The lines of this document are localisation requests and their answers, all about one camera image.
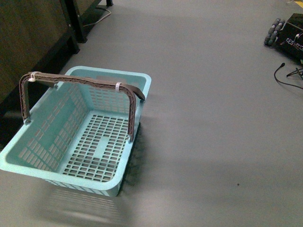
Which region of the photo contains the grey roller wheel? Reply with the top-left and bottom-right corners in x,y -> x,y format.
263,18 -> 285,46

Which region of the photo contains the white zip tie right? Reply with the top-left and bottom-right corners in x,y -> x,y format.
115,82 -> 122,93

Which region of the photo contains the white zip tie left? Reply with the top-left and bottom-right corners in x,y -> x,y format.
28,71 -> 38,82

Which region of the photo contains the brown basket handle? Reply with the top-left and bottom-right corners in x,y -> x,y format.
18,71 -> 146,142

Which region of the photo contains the dark wooden display stand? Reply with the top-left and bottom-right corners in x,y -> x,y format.
0,0 -> 99,148

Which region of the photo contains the white zip tie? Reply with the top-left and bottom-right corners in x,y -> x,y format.
115,82 -> 122,93
28,71 -> 38,82

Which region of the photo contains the white floor cable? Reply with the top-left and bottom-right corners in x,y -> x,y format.
82,6 -> 111,27

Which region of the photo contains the black floor cable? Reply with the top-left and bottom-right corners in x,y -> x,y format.
274,62 -> 303,90

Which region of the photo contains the light blue plastic basket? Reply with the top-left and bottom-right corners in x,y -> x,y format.
0,66 -> 152,196

